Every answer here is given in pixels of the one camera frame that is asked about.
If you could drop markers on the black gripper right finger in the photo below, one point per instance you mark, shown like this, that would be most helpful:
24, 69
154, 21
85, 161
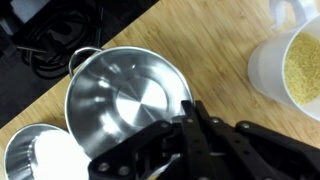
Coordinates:
253, 150

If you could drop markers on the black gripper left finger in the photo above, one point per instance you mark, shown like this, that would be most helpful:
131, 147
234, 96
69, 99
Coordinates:
146, 150

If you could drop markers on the white plastic mug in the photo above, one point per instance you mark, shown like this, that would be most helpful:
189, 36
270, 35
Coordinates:
266, 73

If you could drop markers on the yellow couscous grains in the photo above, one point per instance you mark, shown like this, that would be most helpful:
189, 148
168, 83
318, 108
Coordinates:
305, 70

